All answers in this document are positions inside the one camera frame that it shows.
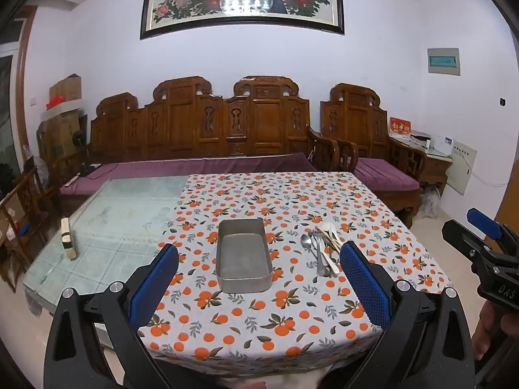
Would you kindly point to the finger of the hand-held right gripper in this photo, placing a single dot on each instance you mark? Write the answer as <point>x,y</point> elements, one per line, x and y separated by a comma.
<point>482,221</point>
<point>462,237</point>

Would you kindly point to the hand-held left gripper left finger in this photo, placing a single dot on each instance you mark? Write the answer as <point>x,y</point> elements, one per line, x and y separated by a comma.
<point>156,279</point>

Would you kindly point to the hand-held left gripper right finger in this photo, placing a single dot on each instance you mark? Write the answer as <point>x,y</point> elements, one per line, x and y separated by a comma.
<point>363,279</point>

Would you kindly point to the large metal spoon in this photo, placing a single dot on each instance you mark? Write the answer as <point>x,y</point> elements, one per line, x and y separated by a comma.
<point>305,241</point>

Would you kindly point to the rectangular metal tray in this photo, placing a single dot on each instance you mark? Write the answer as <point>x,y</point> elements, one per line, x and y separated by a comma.
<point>243,259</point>

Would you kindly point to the person's right hand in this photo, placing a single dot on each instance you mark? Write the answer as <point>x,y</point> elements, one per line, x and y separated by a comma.
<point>484,332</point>

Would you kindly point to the white plastic bag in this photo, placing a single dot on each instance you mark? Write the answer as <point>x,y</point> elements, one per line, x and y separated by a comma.
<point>430,204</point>

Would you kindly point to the light bamboo chopstick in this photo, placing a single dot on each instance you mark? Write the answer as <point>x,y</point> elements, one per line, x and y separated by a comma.
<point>326,238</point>

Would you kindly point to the small metal spoon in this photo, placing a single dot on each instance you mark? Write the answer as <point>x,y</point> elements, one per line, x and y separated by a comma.
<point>318,241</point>

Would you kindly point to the grey electrical distribution box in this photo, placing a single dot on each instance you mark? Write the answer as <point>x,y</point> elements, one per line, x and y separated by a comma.
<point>462,164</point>

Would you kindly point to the white ceramic spoon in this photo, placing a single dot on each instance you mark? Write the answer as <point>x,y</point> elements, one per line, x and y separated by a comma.
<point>328,229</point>

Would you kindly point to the wooden side table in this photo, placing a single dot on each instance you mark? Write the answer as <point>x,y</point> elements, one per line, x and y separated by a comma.
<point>436,170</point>

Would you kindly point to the white box with blue label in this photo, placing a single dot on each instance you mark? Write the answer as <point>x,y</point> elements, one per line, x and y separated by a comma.
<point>442,144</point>

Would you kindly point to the wooden block with dark band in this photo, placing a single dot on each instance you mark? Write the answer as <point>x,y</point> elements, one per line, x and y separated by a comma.
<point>69,239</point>

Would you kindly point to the orange fruit print tablecloth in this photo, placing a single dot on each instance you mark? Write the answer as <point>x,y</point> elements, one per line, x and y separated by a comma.
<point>251,324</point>

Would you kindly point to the long purple sofa cushion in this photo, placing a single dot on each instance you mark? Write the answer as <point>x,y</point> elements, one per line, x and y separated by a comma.
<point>182,170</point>

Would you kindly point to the red desk calendar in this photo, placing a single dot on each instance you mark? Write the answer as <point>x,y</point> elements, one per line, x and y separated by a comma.
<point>399,127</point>

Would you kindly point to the wooden chair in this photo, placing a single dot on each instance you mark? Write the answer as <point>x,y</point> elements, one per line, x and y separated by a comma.
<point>24,210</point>

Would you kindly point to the carved wooden armchair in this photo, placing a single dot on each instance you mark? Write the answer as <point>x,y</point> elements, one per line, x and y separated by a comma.
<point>357,125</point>

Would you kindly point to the carved wooden sofa bench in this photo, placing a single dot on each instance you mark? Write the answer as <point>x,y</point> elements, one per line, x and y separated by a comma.
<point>202,129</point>

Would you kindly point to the stack of cardboard boxes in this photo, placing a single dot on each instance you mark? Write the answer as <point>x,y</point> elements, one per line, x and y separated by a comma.
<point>63,129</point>

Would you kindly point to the framed floral painting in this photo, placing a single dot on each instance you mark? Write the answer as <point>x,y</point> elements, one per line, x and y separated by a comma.
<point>243,0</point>

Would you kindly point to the wall panel with green window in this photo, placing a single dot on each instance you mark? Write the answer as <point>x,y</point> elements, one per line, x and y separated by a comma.
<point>444,61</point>

